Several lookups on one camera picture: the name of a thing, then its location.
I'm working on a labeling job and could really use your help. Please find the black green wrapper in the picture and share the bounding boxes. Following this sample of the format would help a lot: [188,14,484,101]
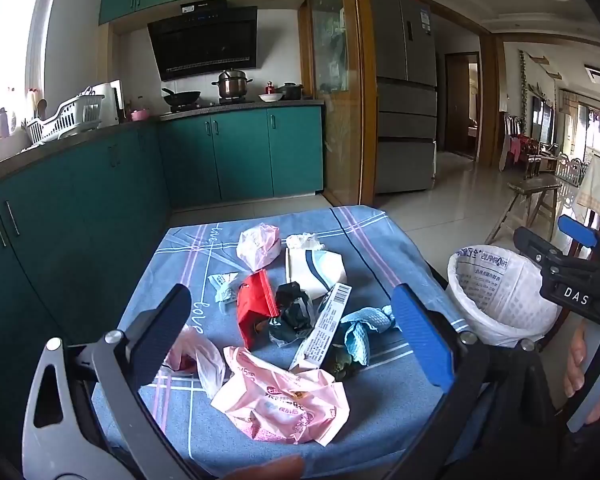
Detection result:
[269,281,316,348]

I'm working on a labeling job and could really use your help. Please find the wooden bench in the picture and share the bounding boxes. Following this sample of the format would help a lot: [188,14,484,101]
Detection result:
[485,172,563,246]

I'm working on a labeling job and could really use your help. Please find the small pink white plastic bag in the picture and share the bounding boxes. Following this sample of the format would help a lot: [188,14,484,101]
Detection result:
[236,222,282,271]

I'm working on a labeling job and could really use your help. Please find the dark green scrap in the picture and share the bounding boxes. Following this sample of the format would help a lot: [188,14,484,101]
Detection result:
[325,347,361,378]

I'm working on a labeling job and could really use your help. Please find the white blue paper package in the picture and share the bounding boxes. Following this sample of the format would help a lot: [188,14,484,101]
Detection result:
[285,247,348,301]

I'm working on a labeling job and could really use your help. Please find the teal lower kitchen cabinets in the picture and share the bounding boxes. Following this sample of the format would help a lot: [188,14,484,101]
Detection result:
[0,105,326,461]

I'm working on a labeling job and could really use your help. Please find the red packet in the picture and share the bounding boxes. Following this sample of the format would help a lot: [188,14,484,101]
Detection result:
[236,270,281,351]

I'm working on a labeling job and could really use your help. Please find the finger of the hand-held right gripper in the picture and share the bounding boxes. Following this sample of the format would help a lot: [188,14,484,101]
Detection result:
[557,215,600,261]
[512,226,588,273]

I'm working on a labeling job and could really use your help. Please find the small clear wrapper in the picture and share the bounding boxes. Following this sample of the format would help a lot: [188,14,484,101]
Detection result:
[207,272,241,303]

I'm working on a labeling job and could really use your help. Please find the black gas stove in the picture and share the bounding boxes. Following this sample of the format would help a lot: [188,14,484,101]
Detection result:
[169,97,257,113]

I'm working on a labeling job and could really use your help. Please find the large pink wrapper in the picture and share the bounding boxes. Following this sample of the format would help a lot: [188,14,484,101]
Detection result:
[211,346,351,447]

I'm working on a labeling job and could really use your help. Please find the person's left hand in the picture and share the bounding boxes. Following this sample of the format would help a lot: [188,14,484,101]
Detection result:
[215,455,306,480]

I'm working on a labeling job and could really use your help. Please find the steel pot with lid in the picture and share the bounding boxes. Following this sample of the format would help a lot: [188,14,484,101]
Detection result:
[211,69,254,100]

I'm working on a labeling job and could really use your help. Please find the bin with white plastic liner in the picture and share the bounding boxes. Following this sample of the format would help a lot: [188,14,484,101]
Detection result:
[447,245,563,348]

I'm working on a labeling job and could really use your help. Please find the wood framed glass door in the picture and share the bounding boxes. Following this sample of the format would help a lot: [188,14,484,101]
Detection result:
[298,0,378,208]

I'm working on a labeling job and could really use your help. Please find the group of kitchen bottles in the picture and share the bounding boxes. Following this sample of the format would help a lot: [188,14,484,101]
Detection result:
[0,87,46,147]

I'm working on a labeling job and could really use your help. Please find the white kitchen appliance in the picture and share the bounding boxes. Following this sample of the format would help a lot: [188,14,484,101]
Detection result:
[87,80,123,128]

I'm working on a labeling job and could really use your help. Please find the kitchen window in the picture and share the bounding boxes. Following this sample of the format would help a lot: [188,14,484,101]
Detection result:
[0,0,46,126]

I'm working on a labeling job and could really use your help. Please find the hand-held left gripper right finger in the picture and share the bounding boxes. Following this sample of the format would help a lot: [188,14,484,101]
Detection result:
[385,284,571,480]

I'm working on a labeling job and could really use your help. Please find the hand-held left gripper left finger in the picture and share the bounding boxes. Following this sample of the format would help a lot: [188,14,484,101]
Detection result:
[22,284,201,480]

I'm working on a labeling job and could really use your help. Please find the grey refrigerator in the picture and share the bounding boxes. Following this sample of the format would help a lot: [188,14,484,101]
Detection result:
[367,0,439,196]

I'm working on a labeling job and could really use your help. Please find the long white barcode carton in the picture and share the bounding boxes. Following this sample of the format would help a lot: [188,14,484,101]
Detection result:
[289,282,355,372]

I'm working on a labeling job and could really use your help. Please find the blue striped tablecloth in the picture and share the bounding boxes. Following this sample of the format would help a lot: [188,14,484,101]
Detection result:
[92,205,481,480]

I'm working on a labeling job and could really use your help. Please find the beige tablecloth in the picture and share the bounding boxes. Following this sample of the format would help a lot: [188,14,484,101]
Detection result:
[577,157,600,221]

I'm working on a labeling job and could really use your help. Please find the green hanging vine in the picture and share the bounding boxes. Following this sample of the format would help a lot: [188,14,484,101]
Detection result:
[517,50,531,111]

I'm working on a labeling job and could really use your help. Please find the translucent pink plastic bag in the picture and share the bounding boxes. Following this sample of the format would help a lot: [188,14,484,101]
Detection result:
[162,325,227,395]

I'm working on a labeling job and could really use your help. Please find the white tissue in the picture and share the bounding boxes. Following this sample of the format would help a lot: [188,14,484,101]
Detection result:
[286,232,326,251]

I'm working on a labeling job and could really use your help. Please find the white dish rack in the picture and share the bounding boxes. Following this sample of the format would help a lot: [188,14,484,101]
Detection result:
[26,87,106,145]

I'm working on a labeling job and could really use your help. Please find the brown wooden door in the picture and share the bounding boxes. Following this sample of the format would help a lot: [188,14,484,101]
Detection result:
[445,52,481,153]

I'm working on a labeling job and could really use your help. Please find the black wok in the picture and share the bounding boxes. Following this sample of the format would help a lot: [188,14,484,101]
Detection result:
[161,88,202,107]

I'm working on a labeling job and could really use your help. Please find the black range hood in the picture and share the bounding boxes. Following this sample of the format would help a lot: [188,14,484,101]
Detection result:
[147,0,259,82]

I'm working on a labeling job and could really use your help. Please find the person's right hand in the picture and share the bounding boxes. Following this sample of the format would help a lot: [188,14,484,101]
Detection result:
[564,322,600,411]

